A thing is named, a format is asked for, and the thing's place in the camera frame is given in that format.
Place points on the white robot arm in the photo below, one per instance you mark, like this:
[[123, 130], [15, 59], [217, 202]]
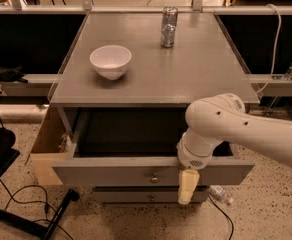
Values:
[[211, 121]]

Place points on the black cloth on rail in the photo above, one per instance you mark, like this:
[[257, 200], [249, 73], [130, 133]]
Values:
[[12, 74]]

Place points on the grey bottom drawer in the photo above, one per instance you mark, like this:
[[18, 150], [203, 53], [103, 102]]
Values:
[[116, 195]]

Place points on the cardboard box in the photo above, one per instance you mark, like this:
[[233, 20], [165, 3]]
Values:
[[49, 147]]

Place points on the white ceramic bowl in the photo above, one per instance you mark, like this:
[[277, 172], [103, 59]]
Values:
[[111, 61]]

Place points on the clear plastic bottle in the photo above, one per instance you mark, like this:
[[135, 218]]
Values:
[[221, 194]]

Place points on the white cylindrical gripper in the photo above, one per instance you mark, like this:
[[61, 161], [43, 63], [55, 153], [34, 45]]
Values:
[[192, 159]]

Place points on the silver drink can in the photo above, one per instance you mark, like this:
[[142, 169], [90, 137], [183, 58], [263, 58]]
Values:
[[168, 26]]

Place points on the grey drawer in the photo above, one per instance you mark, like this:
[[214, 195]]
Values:
[[142, 171], [116, 195]]

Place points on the grey top drawer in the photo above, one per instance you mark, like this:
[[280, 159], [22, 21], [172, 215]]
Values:
[[142, 171]]

